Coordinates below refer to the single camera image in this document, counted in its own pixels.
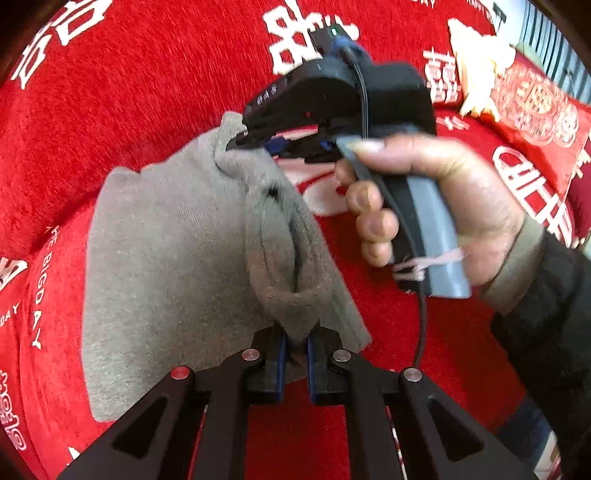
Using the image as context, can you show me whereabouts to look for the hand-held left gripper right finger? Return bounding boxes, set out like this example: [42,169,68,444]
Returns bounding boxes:
[307,324,539,480]

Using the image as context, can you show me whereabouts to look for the pink string tie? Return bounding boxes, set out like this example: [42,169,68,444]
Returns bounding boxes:
[392,248,466,282]

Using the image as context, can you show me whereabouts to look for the cream crumpled cloth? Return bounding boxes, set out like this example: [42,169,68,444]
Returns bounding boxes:
[447,18,517,121]

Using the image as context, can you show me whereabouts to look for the black cable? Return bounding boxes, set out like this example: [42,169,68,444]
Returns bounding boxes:
[344,48,428,370]

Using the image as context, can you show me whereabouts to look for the red printed blanket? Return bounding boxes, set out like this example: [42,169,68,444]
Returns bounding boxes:
[0,0,591,480]

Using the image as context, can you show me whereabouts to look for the person's right forearm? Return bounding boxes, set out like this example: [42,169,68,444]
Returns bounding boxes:
[480,215,591,480]

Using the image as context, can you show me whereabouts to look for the window grille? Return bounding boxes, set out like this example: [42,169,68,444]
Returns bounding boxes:
[517,0,591,104]

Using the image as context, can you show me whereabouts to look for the red printed pillow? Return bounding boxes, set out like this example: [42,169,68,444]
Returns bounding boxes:
[489,50,591,197]

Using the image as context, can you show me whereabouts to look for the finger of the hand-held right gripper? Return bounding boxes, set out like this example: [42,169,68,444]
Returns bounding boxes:
[225,124,289,157]
[277,129,343,165]

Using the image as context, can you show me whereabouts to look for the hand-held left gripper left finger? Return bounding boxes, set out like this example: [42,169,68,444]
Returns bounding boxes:
[58,323,289,480]

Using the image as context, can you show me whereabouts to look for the grey knit garment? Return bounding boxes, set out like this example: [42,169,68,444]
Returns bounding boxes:
[82,111,373,423]

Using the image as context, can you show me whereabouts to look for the person's right hand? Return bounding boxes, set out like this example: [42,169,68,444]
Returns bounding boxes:
[335,134,529,296]

